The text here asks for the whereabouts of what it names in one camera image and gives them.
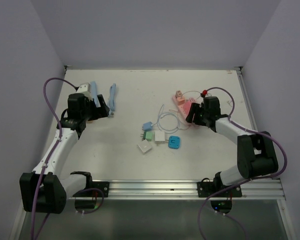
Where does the pink power strip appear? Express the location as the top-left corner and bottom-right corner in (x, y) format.
(172, 95), (197, 127)

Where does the blue round plug adapter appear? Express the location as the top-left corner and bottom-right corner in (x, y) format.
(166, 135), (181, 150)

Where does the white cube charger plug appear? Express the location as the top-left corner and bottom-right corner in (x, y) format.
(154, 130), (166, 145)

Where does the light blue charger plug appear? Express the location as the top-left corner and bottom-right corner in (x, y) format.
(142, 121), (153, 132)

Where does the green charger plug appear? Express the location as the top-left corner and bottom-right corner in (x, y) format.
(140, 131), (154, 142)

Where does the blue power strip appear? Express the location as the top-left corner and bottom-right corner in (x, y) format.
(90, 81), (100, 108)

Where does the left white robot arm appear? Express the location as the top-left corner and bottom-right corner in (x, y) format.
(19, 93), (109, 214)

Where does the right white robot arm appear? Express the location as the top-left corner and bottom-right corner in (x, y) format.
(185, 96), (279, 197)

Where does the red pink charger plug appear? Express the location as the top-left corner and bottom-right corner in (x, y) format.
(182, 100), (192, 116)

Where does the tan cube adapter on strip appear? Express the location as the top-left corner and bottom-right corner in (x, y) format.
(175, 90), (183, 98)

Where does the blue coiled cord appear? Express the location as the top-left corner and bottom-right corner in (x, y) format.
(106, 83), (118, 118)

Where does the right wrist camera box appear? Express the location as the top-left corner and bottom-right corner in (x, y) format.
(200, 89), (209, 98)

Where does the thin white charging cable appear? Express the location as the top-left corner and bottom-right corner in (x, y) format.
(151, 103), (182, 133)

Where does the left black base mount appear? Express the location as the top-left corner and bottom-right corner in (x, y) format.
(72, 181), (110, 198)

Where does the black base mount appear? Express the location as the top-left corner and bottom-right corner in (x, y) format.
(196, 172), (243, 198)
(72, 181), (110, 198)

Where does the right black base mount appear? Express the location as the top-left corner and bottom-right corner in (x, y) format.
(196, 172), (243, 198)

